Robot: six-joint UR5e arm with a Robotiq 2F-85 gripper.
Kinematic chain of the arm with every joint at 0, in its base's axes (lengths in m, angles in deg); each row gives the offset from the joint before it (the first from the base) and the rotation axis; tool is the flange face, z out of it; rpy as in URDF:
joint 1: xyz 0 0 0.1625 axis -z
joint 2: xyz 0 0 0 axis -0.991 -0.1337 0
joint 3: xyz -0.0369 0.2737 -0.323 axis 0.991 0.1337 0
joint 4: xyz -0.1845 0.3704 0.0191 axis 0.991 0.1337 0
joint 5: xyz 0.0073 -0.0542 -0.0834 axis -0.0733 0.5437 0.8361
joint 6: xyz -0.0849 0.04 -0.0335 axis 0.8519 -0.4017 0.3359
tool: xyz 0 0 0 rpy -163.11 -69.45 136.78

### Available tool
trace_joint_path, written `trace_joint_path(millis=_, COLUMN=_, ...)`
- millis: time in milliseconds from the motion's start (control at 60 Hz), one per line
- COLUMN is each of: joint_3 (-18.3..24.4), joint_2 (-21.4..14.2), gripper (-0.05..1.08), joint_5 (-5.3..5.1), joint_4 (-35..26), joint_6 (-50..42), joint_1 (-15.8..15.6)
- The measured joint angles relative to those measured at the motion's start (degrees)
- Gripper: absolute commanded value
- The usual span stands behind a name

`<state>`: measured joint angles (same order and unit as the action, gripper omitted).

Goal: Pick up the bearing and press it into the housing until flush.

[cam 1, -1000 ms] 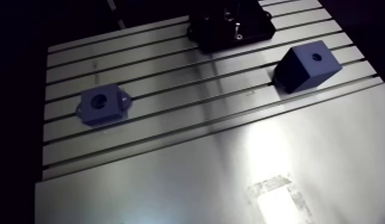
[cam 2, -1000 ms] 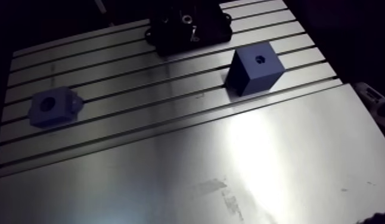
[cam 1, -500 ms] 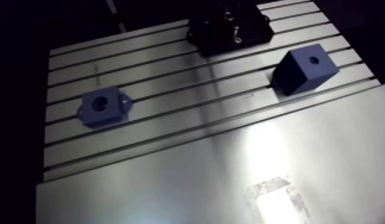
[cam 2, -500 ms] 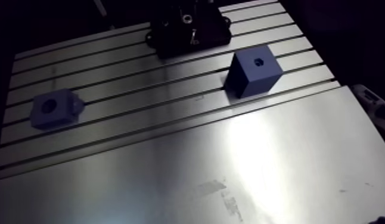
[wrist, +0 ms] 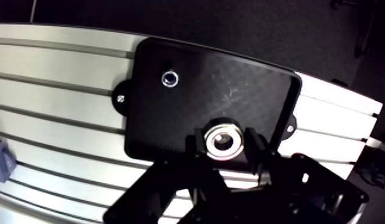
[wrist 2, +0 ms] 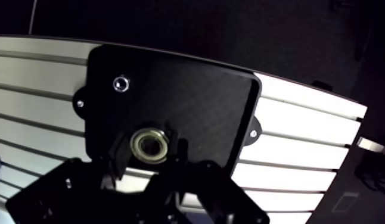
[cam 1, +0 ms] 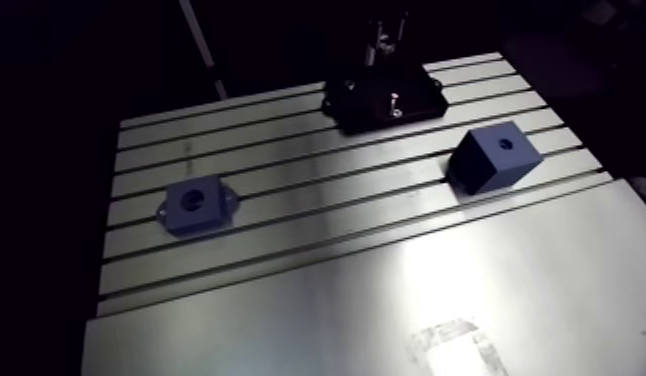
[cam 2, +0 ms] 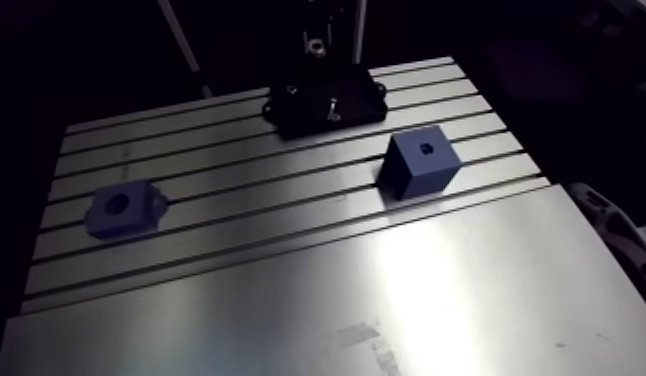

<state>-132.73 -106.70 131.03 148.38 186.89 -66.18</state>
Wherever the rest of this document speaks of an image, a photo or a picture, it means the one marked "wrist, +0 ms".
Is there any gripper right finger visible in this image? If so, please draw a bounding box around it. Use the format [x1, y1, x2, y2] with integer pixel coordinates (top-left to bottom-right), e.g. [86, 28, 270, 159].
[243, 126, 370, 224]

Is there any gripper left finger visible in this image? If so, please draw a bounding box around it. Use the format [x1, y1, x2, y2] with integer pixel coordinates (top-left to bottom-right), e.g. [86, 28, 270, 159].
[103, 127, 230, 224]

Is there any steel bearing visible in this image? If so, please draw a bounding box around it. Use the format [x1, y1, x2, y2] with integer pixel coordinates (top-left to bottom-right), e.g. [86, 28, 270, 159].
[204, 123, 245, 162]

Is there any dark blue-grey housing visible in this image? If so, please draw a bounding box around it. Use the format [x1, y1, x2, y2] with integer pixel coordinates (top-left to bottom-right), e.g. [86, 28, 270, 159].
[0, 137, 18, 184]

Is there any black tray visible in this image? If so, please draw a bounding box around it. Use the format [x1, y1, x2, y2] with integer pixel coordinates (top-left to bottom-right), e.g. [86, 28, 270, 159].
[112, 36, 303, 172]

